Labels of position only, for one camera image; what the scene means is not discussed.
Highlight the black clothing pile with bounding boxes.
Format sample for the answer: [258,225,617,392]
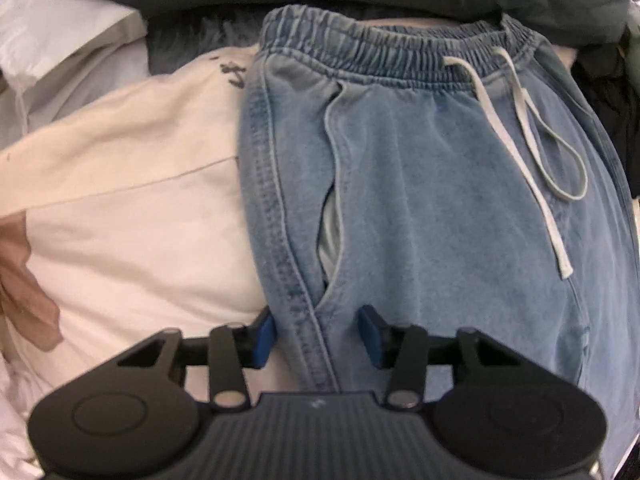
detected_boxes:
[570,42,640,201]

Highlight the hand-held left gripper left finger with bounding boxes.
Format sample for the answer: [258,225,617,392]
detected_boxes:
[107,307,276,411]

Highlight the cream bear printed blanket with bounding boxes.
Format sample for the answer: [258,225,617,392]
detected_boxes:
[0,45,273,411]

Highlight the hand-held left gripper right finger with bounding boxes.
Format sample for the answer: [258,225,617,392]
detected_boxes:
[357,305,523,411]

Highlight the grey fluffy cloth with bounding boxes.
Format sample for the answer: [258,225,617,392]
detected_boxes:
[147,12,266,75]

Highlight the blue denim drawstring pants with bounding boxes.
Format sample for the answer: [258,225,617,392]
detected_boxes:
[239,5,640,480]

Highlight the white cloth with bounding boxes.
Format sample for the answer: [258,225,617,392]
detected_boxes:
[0,0,148,136]

